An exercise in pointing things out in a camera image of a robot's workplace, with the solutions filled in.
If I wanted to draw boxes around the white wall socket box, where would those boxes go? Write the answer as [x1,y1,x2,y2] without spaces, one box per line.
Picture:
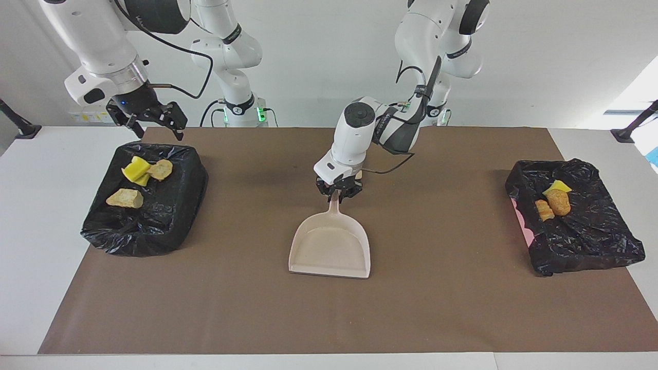
[68,103,118,124]

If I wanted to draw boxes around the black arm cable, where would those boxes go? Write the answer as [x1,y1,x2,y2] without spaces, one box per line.
[361,57,444,175]
[113,0,214,100]

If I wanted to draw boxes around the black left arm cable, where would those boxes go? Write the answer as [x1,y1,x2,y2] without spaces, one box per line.
[361,57,444,175]

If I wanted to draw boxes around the black bagged pink bin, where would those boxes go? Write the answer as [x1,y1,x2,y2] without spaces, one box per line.
[505,158,646,277]

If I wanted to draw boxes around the rounded pale foam chunk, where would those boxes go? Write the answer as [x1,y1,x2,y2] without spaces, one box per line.
[148,159,174,181]

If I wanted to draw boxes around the beige plastic dustpan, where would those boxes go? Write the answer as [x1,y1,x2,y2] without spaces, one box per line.
[288,191,371,280]

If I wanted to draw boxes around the brown table mat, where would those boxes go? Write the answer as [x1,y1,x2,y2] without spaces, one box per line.
[38,127,658,355]

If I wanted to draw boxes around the black bagged tall bin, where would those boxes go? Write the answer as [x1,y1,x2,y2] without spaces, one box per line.
[80,142,209,257]

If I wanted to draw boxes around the black base cable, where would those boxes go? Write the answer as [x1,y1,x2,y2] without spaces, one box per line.
[199,99,229,127]

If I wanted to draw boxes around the blocky pale foam chunk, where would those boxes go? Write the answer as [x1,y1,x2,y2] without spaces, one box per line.
[106,188,144,209]

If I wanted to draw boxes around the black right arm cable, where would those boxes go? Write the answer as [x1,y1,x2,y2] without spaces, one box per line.
[113,0,214,100]

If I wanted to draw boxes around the yellow sponge with green pad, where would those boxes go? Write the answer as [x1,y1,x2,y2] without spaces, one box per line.
[542,180,573,196]

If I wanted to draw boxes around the orange-brown foam nugget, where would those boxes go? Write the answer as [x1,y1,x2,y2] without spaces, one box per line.
[545,189,572,217]

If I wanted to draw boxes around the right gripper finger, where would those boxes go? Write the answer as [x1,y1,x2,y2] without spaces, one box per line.
[122,114,146,140]
[160,101,189,141]

